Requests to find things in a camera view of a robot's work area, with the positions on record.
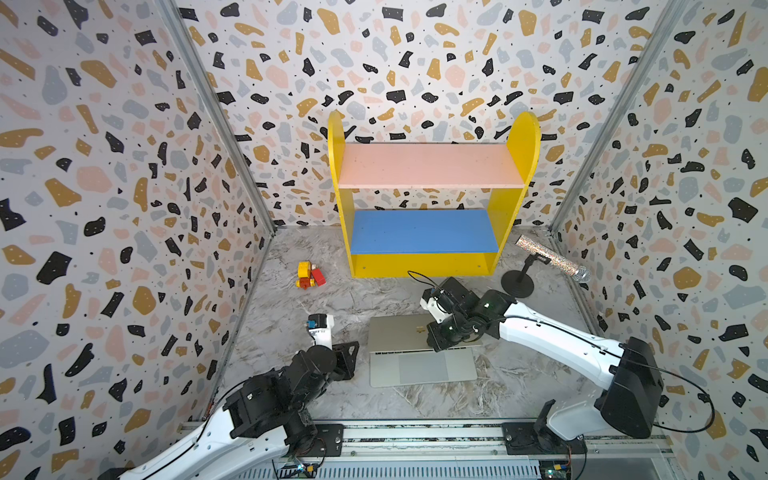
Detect silver laptop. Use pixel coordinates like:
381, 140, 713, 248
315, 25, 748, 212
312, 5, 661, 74
368, 314, 477, 388

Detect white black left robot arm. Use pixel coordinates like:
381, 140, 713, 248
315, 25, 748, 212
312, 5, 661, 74
99, 342, 359, 479

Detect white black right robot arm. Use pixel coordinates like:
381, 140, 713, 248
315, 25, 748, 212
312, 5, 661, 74
420, 277, 669, 443

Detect glitter microphone on black stand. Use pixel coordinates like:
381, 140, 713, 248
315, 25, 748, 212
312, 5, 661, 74
500, 233, 592, 299

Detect green circuit board left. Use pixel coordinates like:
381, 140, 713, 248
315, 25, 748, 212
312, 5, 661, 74
273, 462, 321, 479

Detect green circuit board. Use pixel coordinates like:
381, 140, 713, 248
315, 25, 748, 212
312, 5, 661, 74
539, 460, 572, 480
273, 462, 321, 479

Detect red yellow toy block vehicle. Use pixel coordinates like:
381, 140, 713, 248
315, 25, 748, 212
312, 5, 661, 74
295, 261, 326, 290

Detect yellow shelf pink blue boards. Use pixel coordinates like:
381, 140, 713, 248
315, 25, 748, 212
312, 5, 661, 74
327, 111, 541, 279

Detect green circuit board right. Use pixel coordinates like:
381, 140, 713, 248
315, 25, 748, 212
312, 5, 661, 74
539, 460, 572, 480

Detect grey metal corner profile left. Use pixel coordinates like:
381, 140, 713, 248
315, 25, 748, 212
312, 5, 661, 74
155, 0, 276, 237

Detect grey metal corner profile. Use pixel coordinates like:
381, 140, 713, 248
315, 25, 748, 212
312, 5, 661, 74
548, 0, 686, 233
155, 0, 276, 237

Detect grey metal corner profile right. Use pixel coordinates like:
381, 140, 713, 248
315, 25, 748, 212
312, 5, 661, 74
548, 0, 686, 233

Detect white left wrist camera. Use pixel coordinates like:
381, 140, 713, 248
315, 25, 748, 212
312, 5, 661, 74
307, 313, 335, 349

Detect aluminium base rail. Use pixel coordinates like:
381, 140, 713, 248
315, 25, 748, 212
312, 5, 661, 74
167, 418, 685, 480

